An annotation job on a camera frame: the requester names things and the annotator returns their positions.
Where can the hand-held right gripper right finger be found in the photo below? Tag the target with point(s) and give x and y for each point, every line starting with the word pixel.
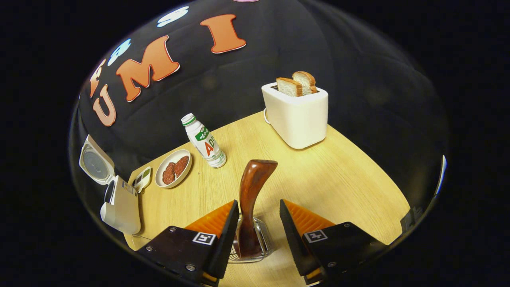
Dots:
pixel 295 243

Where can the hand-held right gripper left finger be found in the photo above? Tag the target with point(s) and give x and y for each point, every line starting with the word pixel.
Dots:
pixel 225 247

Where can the brown wooden spoon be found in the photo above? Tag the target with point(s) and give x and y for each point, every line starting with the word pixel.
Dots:
pixel 251 199

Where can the white rice cooker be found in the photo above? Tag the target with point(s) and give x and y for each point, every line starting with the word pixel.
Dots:
pixel 125 207

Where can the red-brown meat piece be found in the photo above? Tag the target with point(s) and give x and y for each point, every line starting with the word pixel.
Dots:
pixel 182 165
pixel 169 174

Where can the white round plate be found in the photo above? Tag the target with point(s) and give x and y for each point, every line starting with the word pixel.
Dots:
pixel 184 159

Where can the small white sauce dish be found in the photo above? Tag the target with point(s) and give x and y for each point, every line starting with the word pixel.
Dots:
pixel 142 180

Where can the white drink bottle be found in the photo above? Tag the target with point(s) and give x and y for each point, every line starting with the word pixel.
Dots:
pixel 203 139

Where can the white toaster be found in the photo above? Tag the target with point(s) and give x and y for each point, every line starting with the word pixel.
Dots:
pixel 297 119

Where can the white flat panel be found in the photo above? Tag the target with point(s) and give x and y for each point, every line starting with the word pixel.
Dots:
pixel 441 175

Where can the black backdrop cloth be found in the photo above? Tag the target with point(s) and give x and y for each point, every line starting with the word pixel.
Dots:
pixel 259 71

